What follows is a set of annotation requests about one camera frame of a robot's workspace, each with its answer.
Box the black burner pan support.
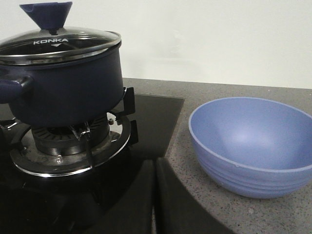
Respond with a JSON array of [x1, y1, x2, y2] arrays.
[[0, 87, 137, 177]]

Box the glass pot lid blue knob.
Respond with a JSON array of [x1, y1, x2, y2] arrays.
[[0, 1, 121, 65]]

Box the black glass gas stove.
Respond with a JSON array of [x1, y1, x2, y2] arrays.
[[0, 95, 183, 234]]

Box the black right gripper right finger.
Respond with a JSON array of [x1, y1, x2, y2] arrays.
[[155, 158, 233, 234]]

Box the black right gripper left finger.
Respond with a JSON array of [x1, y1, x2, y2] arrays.
[[77, 160, 156, 234]]

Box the dark blue cooking pot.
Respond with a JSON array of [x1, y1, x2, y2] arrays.
[[0, 44, 124, 127]]

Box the light blue plastic bowl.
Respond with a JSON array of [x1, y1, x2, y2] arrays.
[[188, 97, 312, 198]]

